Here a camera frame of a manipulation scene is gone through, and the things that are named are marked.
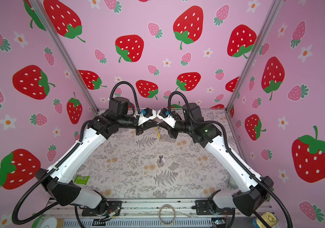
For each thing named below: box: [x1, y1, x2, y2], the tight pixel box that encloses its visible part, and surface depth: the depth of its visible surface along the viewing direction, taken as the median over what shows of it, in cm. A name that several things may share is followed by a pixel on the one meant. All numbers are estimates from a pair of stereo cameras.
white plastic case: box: [228, 175, 239, 189], surface depth 81 cm
